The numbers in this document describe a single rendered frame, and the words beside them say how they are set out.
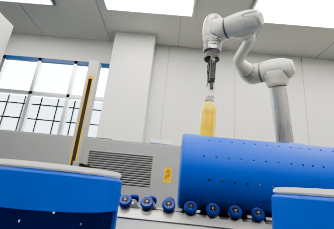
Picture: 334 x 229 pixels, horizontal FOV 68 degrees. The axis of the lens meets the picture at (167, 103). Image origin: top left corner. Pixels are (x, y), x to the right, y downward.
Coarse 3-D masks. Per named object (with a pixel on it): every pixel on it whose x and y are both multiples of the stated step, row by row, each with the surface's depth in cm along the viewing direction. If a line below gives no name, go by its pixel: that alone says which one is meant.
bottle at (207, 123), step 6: (204, 102) 112; (210, 102) 110; (204, 108) 109; (210, 108) 109; (204, 114) 108; (210, 114) 108; (204, 120) 107; (210, 120) 107; (204, 126) 106; (210, 126) 106; (198, 132) 109; (204, 132) 106; (210, 132) 106
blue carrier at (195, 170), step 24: (192, 144) 90; (216, 144) 91; (240, 144) 91; (264, 144) 92; (288, 144) 94; (192, 168) 85; (216, 168) 85; (240, 168) 84; (264, 168) 84; (288, 168) 84; (312, 168) 84; (192, 192) 85; (216, 192) 84; (240, 192) 83; (264, 192) 83
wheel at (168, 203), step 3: (165, 201) 85; (168, 201) 85; (171, 201) 85; (162, 204) 84; (165, 204) 84; (168, 204) 84; (171, 204) 84; (174, 204) 84; (165, 207) 83; (168, 207) 83; (171, 207) 83; (174, 207) 84; (165, 210) 83; (168, 210) 83; (171, 210) 83
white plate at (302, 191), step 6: (276, 192) 51; (282, 192) 48; (288, 192) 46; (294, 192) 45; (300, 192) 43; (306, 192) 43; (312, 192) 42; (318, 192) 41; (324, 192) 40; (330, 192) 40
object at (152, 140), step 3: (150, 141) 270; (153, 141) 271; (156, 141) 271; (159, 141) 272; (162, 141) 272; (165, 141) 273; (168, 141) 273; (171, 141) 274; (162, 144) 271; (165, 144) 272; (168, 144) 272; (171, 144) 273
